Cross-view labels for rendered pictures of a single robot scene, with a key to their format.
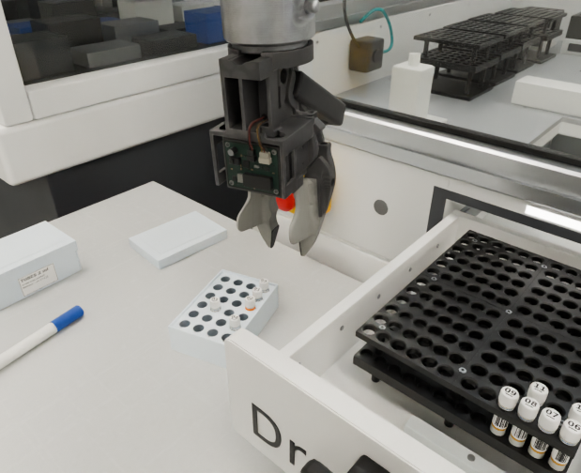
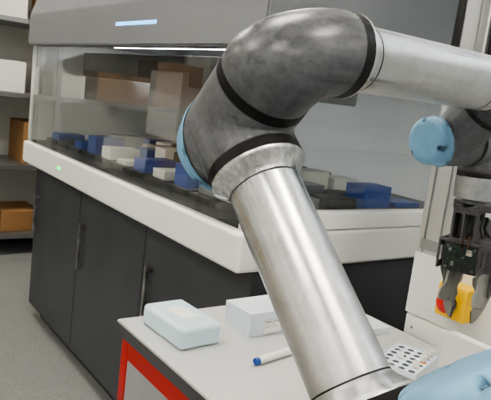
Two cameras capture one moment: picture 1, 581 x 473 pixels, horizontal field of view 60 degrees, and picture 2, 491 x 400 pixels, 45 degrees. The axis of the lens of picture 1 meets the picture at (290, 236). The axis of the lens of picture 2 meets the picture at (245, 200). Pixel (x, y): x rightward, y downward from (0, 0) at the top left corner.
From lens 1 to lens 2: 66 cm
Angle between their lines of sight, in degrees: 25
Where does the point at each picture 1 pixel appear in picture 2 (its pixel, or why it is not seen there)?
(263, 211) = (450, 292)
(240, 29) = (467, 193)
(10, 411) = (280, 381)
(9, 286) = (259, 323)
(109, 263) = not seen: hidden behind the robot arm
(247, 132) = (462, 240)
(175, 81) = (347, 227)
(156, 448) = not seen: outside the picture
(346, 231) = (485, 337)
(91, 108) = not seen: hidden behind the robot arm
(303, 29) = not seen: outside the picture
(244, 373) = (454, 351)
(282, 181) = (477, 266)
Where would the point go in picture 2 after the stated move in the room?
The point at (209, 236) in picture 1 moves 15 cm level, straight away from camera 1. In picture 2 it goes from (378, 328) to (367, 305)
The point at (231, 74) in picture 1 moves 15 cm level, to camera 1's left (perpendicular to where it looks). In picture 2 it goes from (459, 211) to (367, 198)
